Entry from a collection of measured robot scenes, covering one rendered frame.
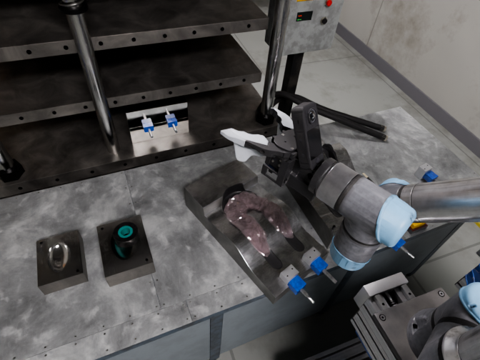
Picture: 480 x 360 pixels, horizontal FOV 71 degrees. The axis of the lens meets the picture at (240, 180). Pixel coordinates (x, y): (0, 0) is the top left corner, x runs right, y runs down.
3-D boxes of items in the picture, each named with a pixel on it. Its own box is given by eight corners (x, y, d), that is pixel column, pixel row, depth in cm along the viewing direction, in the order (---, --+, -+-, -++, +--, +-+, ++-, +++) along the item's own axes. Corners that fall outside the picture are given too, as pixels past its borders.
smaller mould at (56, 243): (88, 281, 110) (83, 273, 106) (44, 295, 106) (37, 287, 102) (82, 238, 120) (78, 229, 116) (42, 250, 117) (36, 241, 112)
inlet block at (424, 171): (445, 190, 149) (451, 181, 144) (438, 194, 147) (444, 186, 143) (421, 171, 156) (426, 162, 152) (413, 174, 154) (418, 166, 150)
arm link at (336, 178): (343, 185, 54) (366, 166, 59) (320, 170, 56) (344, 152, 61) (328, 216, 59) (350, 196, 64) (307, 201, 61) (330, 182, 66)
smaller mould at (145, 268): (156, 272, 114) (153, 262, 109) (109, 287, 110) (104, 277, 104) (143, 225, 126) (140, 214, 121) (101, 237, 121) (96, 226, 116)
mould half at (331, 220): (383, 228, 132) (397, 208, 122) (326, 248, 125) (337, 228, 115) (316, 146, 162) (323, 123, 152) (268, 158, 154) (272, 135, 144)
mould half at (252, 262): (325, 260, 122) (333, 243, 113) (273, 304, 109) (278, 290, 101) (236, 176, 145) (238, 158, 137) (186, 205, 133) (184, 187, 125)
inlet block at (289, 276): (317, 301, 108) (321, 294, 104) (306, 311, 106) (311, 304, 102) (288, 271, 115) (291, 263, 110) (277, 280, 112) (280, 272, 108)
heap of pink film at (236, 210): (298, 233, 121) (303, 221, 115) (261, 261, 113) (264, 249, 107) (251, 188, 134) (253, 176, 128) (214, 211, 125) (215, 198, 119)
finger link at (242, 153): (215, 160, 64) (262, 170, 65) (218, 134, 61) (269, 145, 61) (218, 150, 67) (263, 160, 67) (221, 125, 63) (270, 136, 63)
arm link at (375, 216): (383, 260, 56) (406, 231, 49) (327, 220, 60) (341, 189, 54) (404, 232, 60) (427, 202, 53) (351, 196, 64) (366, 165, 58)
